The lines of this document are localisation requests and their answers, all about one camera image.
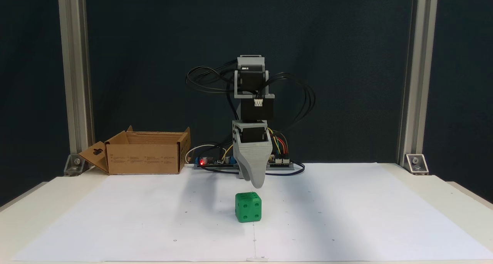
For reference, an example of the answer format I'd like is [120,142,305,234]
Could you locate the green die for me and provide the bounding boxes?
[235,192,262,223]

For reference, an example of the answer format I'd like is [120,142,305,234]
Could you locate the circuit board with red LED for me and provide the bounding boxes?
[194,155,236,168]

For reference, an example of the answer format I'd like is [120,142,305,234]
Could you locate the circuit board with coloured wires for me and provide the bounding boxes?
[267,154,295,169]

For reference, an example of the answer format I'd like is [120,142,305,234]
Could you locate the black cable bundle at arm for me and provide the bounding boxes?
[186,60,240,120]

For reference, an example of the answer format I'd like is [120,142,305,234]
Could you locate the metal corner bracket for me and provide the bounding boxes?
[64,154,88,176]
[404,154,429,175]

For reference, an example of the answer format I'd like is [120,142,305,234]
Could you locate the thick black cable loop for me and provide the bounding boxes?
[200,161,305,177]

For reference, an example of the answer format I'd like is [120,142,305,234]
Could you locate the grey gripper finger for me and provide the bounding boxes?
[235,145,252,179]
[241,145,273,189]

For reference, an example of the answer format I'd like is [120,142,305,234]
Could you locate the white cable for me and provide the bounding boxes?
[185,142,231,167]

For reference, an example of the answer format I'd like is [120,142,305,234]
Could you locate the brown cardboard box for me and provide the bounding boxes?
[79,125,191,175]

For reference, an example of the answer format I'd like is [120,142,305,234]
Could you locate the black cable bundle to gripper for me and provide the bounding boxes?
[266,74,317,133]

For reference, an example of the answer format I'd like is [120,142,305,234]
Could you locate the aluminium frame post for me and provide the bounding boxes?
[397,0,439,167]
[58,0,95,157]

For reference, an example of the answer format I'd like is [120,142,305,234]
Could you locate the yellow wire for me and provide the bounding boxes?
[268,128,281,157]

